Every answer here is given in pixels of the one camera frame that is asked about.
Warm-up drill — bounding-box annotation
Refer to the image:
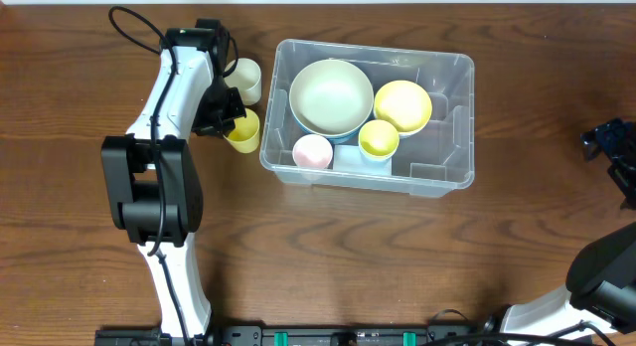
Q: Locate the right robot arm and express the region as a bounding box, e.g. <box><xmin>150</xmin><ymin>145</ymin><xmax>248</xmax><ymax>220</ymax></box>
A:
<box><xmin>497</xmin><ymin>118</ymin><xmax>635</xmax><ymax>340</ymax></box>

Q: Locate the yellow small bowl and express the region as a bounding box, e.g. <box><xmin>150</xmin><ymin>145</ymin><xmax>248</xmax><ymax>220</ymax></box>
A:
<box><xmin>373</xmin><ymin>81</ymin><xmax>432</xmax><ymax>131</ymax></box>

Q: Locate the dark blue bowl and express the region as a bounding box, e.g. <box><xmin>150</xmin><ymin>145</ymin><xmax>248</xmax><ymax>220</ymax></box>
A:
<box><xmin>293</xmin><ymin>115</ymin><xmax>372</xmax><ymax>144</ymax></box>

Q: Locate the clear plastic storage container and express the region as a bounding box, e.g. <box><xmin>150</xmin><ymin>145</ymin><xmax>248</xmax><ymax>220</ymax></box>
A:
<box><xmin>259</xmin><ymin>39</ymin><xmax>475</xmax><ymax>198</ymax></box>

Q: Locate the left black cable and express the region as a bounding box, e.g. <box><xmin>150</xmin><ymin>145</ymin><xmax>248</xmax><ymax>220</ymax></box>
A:
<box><xmin>107</xmin><ymin>5</ymin><xmax>240</xmax><ymax>346</ymax></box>

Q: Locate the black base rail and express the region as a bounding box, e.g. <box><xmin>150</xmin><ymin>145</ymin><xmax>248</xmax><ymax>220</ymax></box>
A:
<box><xmin>93</xmin><ymin>322</ymin><xmax>479</xmax><ymax>346</ymax></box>

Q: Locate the right black cable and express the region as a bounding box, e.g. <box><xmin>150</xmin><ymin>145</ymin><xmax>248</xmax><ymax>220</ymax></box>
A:
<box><xmin>426</xmin><ymin>308</ymin><xmax>620</xmax><ymax>346</ymax></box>

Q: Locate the cream white cup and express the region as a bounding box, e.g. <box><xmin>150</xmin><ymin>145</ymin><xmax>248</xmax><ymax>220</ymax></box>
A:
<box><xmin>225</xmin><ymin>58</ymin><xmax>262</xmax><ymax>105</ymax></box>

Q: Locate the large cream bowl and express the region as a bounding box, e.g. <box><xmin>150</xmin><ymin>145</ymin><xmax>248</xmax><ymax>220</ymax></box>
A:
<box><xmin>288</xmin><ymin>59</ymin><xmax>375</xmax><ymax>134</ymax></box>

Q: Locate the white small bowl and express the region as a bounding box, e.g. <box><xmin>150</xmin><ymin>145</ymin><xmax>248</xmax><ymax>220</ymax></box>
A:
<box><xmin>397</xmin><ymin>125</ymin><xmax>425</xmax><ymax>139</ymax></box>

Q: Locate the black cable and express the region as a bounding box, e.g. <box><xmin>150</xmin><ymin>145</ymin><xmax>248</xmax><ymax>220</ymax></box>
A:
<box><xmin>426</xmin><ymin>308</ymin><xmax>620</xmax><ymax>346</ymax></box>
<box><xmin>107</xmin><ymin>5</ymin><xmax>240</xmax><ymax>346</ymax></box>

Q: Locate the light blue cup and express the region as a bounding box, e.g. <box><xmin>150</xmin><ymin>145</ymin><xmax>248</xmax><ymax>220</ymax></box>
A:
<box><xmin>360</xmin><ymin>149</ymin><xmax>395</xmax><ymax>163</ymax></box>

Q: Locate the yellow cup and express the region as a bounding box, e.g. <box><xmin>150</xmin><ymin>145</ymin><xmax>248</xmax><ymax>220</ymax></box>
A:
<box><xmin>358</xmin><ymin>119</ymin><xmax>400</xmax><ymax>155</ymax></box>
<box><xmin>225</xmin><ymin>108</ymin><xmax>260</xmax><ymax>154</ymax></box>

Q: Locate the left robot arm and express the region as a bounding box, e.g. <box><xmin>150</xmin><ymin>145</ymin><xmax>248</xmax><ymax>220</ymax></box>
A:
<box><xmin>95</xmin><ymin>19</ymin><xmax>246</xmax><ymax>345</ymax></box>

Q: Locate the pink cup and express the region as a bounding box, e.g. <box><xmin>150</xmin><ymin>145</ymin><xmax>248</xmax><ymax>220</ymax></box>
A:
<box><xmin>292</xmin><ymin>134</ymin><xmax>334</xmax><ymax>169</ymax></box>

